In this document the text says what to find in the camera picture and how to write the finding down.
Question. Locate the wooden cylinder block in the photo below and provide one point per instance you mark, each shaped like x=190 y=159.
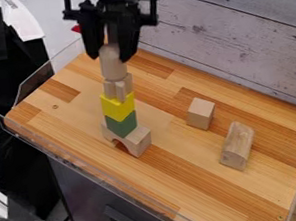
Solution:
x=112 y=62

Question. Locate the wooden plus block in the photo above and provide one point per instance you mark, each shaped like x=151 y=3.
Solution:
x=118 y=86

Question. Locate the yellow cube block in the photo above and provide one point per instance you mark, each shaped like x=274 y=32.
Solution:
x=118 y=106

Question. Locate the green cube block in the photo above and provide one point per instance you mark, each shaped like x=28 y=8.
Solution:
x=122 y=124

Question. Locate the wooden arch block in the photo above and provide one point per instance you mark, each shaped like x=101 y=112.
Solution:
x=129 y=140

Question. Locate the wooden cube block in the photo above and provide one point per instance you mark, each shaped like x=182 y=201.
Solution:
x=200 y=113

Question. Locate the wooden half-round block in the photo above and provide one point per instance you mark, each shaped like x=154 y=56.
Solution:
x=237 y=145

